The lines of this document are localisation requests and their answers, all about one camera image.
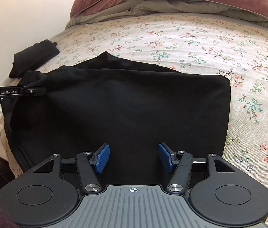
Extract black pants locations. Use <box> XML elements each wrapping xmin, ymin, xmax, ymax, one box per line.
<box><xmin>2</xmin><ymin>52</ymin><xmax>231</xmax><ymax>185</ymax></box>

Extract grey blanket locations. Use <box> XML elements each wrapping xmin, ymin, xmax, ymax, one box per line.
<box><xmin>65</xmin><ymin>0</ymin><xmax>268</xmax><ymax>29</ymax></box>

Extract floral bed sheet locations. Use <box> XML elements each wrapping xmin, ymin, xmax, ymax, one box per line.
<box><xmin>0</xmin><ymin>13</ymin><xmax>268</xmax><ymax>190</ymax></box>

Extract folded black garment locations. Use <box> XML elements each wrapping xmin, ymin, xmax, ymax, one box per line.
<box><xmin>8</xmin><ymin>39</ymin><xmax>59</xmax><ymax>79</ymax></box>

